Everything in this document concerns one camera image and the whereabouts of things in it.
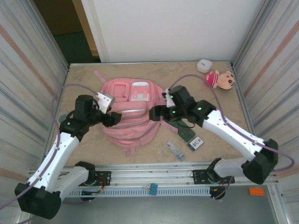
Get orange toy brick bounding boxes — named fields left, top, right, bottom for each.
left=249, top=187, right=265, bottom=197

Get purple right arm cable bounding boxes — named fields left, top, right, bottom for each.
left=168, top=74, right=295, bottom=201

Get aluminium rail frame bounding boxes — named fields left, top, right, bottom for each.
left=27, top=163, right=280, bottom=188

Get grey slotted cable duct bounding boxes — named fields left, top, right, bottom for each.
left=65, top=188, right=212, bottom=198

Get white black card box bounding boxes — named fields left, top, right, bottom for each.
left=187, top=137, right=205, bottom=153

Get small white square box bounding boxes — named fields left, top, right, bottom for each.
left=196, top=59, right=214, bottom=73

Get blue binder clip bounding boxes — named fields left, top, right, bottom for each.
left=142, top=183, right=158, bottom=196

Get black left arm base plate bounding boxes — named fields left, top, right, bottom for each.
left=79, top=171, right=112, bottom=187

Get clear plastic pen pack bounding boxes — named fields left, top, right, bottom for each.
left=166, top=140, right=187, bottom=162

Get green pencil case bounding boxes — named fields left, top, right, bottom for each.
left=171, top=119, right=197, bottom=143

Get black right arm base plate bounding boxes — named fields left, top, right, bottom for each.
left=191, top=169, right=235, bottom=185

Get grey plastic cup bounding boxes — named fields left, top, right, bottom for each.
left=57, top=113, right=69, bottom=125

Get pink plush doll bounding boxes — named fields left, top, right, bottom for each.
left=205, top=69, right=237, bottom=91

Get pink student backpack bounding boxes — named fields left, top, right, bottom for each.
left=93, top=69, right=178, bottom=157

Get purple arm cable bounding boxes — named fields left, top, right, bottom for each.
left=0, top=84, right=100, bottom=224
left=168, top=74, right=295, bottom=201

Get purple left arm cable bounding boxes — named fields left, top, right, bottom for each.
left=0, top=84, right=100, bottom=224

